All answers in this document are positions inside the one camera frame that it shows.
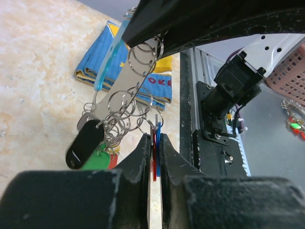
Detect spare key ring bundle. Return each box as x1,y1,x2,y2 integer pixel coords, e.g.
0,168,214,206
280,99,305,140

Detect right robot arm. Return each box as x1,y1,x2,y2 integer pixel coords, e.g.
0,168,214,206
122,0,305,118

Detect pink plastic basket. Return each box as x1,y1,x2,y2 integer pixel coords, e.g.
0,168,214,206
265,44,305,105

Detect red key tag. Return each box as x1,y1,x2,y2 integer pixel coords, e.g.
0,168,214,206
152,128,157,182

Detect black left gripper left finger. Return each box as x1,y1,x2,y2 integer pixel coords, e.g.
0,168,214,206
0,135,148,229

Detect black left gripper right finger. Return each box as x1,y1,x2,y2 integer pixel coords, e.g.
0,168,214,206
161,134,305,229

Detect blue key tag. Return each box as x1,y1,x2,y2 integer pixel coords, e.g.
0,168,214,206
156,122,162,177

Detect black key tag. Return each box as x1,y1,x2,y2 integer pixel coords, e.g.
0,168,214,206
65,119,105,169

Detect blue yellow booklet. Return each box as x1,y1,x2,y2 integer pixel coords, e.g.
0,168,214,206
74,20,173,111

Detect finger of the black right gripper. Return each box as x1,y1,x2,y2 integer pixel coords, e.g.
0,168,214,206
163,7,305,57
122,0,191,47

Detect green key tag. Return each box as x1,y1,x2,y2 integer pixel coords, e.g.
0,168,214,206
81,144,111,170

